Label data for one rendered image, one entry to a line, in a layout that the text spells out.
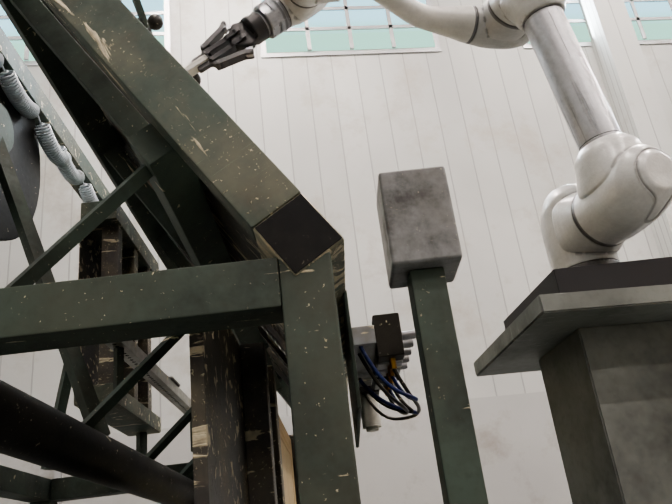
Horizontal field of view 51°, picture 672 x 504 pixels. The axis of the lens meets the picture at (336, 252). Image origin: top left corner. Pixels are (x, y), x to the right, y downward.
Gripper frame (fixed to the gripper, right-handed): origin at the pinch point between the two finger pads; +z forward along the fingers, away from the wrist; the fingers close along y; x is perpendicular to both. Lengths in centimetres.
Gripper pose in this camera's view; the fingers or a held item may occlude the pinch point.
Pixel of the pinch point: (195, 67)
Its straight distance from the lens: 180.3
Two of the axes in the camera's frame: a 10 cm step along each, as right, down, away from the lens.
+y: 6.4, 6.9, -3.2
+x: 0.2, 4.0, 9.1
